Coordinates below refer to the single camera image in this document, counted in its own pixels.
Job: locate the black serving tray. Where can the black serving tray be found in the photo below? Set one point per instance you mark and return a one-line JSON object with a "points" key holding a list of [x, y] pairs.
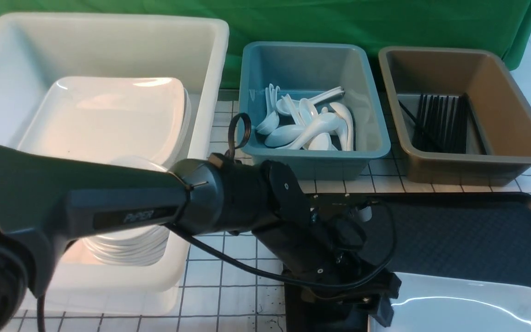
{"points": [[472, 236]]}

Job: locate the brown plastic bin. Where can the brown plastic bin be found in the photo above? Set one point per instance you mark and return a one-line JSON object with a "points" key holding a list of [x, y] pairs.
{"points": [[503, 112]]}

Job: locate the teal plastic bin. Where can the teal plastic bin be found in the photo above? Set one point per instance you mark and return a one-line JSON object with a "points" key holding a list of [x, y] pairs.
{"points": [[304, 70]]}

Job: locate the stack of white square plates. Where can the stack of white square plates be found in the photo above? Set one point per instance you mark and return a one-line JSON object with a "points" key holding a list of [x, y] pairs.
{"points": [[105, 119]]}

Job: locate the pile of white spoons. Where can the pile of white spoons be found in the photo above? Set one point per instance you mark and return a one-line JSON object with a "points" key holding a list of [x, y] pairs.
{"points": [[311, 123]]}

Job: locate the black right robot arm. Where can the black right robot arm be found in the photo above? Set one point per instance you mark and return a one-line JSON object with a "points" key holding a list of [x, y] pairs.
{"points": [[255, 218]]}

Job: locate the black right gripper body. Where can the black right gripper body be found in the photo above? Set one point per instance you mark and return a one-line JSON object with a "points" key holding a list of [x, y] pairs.
{"points": [[336, 288]]}

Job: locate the large white square plate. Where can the large white square plate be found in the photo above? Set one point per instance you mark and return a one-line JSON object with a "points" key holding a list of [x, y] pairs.
{"points": [[440, 304]]}

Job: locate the large white plastic tub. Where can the large white plastic tub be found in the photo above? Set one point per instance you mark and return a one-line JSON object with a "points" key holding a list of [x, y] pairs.
{"points": [[36, 50]]}

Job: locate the green backdrop cloth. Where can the green backdrop cloth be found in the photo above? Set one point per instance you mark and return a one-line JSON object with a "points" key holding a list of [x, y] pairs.
{"points": [[502, 27]]}

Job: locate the stack of white small bowls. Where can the stack of white small bowls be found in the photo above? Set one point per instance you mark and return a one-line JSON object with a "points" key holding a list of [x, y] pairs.
{"points": [[138, 247]]}

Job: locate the bundle of black chopsticks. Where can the bundle of black chopsticks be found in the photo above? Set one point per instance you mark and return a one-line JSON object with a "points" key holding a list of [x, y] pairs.
{"points": [[446, 124]]}

